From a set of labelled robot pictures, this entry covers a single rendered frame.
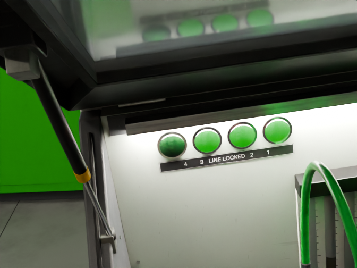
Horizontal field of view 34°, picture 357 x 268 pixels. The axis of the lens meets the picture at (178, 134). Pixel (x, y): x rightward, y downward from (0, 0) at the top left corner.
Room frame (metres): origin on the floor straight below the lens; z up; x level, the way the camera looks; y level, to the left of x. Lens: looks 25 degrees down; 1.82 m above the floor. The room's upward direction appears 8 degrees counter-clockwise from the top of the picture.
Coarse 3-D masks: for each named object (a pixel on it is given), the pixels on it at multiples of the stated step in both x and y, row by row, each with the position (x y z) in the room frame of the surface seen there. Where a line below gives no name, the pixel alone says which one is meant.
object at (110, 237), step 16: (32, 80) 0.60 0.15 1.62; (48, 80) 0.62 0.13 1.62; (48, 96) 0.62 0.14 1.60; (48, 112) 0.63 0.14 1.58; (64, 128) 0.64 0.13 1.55; (64, 144) 0.65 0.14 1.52; (80, 160) 0.67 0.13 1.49; (80, 176) 0.68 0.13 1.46; (96, 208) 0.72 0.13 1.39; (112, 240) 0.75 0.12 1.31
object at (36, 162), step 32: (0, 96) 3.22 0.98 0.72; (32, 96) 3.18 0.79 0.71; (0, 128) 3.23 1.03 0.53; (32, 128) 3.19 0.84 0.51; (0, 160) 3.24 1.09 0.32; (32, 160) 3.20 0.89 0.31; (64, 160) 3.16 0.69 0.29; (0, 192) 3.26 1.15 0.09; (32, 192) 3.26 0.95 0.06; (64, 192) 3.21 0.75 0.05
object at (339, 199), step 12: (312, 168) 0.72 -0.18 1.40; (324, 168) 0.68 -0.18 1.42; (324, 180) 0.66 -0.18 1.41; (336, 180) 0.65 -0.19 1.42; (336, 192) 0.62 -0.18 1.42; (336, 204) 0.61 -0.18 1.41; (300, 216) 0.82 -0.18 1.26; (348, 216) 0.59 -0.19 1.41; (300, 228) 0.82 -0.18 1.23; (348, 228) 0.57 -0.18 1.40; (348, 240) 0.56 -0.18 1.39
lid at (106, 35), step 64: (0, 0) 0.54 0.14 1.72; (64, 0) 0.51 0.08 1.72; (128, 0) 0.53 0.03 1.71; (192, 0) 0.55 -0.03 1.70; (256, 0) 0.57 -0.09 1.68; (320, 0) 0.60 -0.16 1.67; (0, 64) 0.62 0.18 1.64; (64, 64) 0.78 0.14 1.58; (128, 64) 0.75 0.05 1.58; (192, 64) 0.77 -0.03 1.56; (256, 64) 0.78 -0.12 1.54; (320, 64) 0.84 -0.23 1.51
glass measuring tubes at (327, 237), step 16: (320, 176) 0.88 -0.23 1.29; (336, 176) 0.88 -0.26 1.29; (352, 176) 0.87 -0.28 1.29; (320, 192) 0.87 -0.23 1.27; (352, 192) 0.87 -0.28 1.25; (320, 208) 0.89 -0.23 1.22; (336, 208) 0.89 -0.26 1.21; (352, 208) 0.87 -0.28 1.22; (320, 224) 0.89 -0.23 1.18; (336, 224) 0.89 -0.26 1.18; (320, 240) 0.89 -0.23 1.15; (336, 240) 0.89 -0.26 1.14; (320, 256) 0.89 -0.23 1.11; (336, 256) 0.89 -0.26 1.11; (352, 256) 0.87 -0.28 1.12
